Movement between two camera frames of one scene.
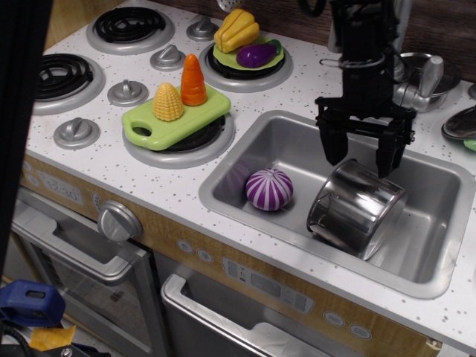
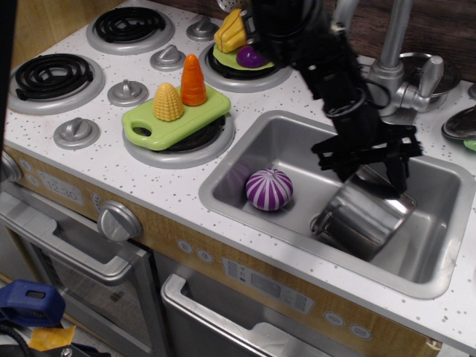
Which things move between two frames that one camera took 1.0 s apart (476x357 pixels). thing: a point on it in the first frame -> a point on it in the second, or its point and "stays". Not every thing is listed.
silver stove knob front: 76,134 stays
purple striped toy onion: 269,190 stays
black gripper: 367,103 -> 361,134
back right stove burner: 222,77 stays
